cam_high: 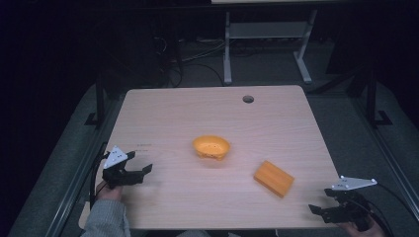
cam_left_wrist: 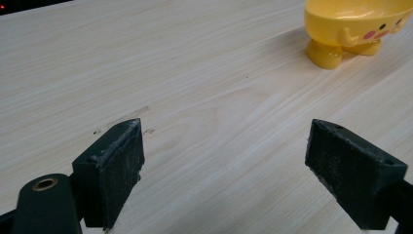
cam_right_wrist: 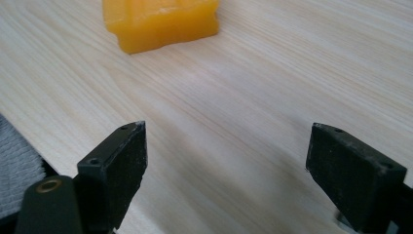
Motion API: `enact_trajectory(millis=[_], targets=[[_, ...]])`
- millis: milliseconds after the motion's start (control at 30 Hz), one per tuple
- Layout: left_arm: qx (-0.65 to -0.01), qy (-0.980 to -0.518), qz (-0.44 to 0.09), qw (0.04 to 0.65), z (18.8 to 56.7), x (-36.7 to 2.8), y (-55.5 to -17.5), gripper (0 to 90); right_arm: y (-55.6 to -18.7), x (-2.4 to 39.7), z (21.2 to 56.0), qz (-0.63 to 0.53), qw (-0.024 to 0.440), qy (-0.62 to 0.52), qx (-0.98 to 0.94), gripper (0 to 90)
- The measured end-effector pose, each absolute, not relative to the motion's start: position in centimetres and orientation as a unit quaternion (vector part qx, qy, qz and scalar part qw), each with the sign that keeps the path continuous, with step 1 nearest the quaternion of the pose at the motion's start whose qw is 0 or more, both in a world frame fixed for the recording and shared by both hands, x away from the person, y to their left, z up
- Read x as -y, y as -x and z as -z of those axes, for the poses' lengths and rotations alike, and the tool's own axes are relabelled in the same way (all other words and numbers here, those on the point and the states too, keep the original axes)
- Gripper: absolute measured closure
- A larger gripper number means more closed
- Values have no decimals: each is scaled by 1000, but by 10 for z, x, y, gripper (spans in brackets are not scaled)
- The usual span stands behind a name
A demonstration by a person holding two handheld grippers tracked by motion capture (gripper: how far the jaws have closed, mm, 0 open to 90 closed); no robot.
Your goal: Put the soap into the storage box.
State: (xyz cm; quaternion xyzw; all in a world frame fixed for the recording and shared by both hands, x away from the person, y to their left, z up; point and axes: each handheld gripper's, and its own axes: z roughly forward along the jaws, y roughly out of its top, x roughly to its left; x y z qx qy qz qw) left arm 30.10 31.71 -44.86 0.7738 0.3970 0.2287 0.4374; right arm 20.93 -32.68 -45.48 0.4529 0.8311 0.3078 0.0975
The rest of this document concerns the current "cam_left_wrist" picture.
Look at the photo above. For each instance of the dark device with red light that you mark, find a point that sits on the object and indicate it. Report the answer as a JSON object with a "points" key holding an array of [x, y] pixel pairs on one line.
{"points": [[22, 5]]}

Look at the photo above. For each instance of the yellow duck-shaped bowl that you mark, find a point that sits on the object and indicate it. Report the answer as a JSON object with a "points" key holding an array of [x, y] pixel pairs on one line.
{"points": [[352, 29]]}

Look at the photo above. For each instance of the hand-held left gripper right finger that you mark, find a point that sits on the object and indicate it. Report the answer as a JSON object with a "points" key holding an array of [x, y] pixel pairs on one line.
{"points": [[354, 175]]}

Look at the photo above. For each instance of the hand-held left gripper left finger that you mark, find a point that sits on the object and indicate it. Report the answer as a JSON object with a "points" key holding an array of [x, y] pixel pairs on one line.
{"points": [[110, 175]]}

